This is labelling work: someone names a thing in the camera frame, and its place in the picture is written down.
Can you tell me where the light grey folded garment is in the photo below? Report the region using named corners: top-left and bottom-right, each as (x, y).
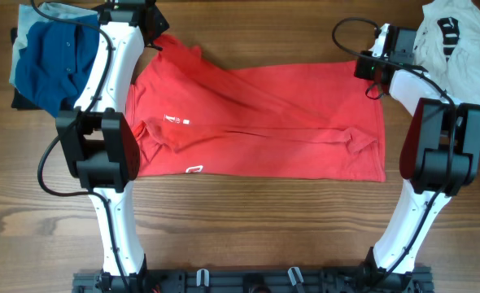
top-left (9, 2), bottom-right (97, 86)

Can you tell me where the red t-shirt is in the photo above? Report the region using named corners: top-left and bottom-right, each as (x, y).
top-left (126, 35), bottom-right (386, 182)

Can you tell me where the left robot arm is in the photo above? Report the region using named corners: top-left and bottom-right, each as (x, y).
top-left (55, 1), bottom-right (168, 292)

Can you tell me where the black folded garment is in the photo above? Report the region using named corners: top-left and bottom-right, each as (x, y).
top-left (10, 27), bottom-right (40, 111)

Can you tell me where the white t-shirt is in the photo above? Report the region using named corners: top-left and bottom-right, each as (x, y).
top-left (414, 0), bottom-right (480, 104)

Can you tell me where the blue button shirt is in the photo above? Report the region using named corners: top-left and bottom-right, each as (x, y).
top-left (15, 15), bottom-right (99, 117)

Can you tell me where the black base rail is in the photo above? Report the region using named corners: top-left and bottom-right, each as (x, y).
top-left (72, 266), bottom-right (434, 293)

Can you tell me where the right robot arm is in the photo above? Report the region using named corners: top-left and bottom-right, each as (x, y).
top-left (355, 24), bottom-right (480, 282)

